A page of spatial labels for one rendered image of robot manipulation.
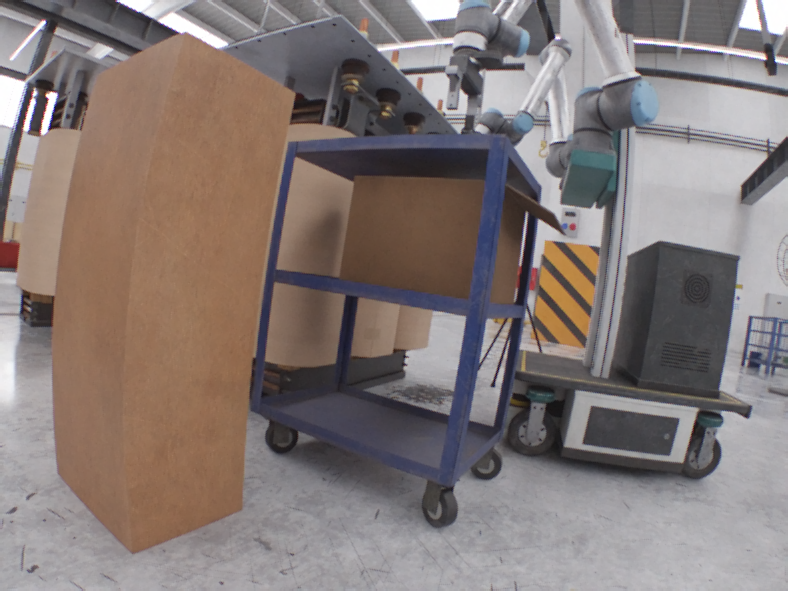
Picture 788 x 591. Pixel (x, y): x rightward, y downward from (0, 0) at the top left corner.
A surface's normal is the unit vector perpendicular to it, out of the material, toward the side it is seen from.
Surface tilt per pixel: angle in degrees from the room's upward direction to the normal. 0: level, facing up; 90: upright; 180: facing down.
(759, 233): 90
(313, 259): 90
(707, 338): 90
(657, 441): 90
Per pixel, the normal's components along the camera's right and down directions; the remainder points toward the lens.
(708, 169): -0.45, -0.04
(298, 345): 0.43, 0.10
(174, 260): 0.88, 0.14
